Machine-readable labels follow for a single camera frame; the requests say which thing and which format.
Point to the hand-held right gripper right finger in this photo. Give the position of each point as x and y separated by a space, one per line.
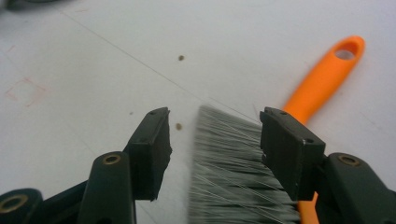
289 152

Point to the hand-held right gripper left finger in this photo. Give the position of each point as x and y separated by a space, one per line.
149 152

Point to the scattered red beans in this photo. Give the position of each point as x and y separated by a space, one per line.
178 126

